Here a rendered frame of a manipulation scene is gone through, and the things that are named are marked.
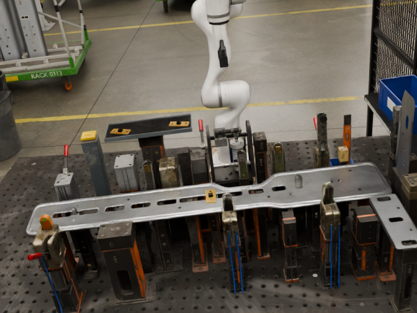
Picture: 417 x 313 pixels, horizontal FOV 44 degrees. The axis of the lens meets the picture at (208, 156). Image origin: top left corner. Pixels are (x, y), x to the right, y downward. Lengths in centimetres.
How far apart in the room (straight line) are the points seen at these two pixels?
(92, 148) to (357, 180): 110
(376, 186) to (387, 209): 14
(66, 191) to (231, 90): 86
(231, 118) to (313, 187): 62
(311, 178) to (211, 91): 65
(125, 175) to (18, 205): 87
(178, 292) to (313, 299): 51
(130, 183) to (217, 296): 56
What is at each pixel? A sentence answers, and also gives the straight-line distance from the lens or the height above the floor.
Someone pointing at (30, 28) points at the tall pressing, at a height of 64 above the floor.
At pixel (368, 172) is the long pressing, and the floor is 100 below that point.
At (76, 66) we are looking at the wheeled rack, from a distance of 582.
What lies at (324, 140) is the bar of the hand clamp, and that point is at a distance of 213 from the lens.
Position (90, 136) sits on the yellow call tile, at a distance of 226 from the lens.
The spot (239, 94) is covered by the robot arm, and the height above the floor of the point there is 116.
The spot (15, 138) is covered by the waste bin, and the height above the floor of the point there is 14.
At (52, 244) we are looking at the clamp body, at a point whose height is 105.
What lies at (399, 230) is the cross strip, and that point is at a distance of 186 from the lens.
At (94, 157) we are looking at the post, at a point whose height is 106.
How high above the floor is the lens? 217
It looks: 31 degrees down
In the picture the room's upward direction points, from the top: 8 degrees counter-clockwise
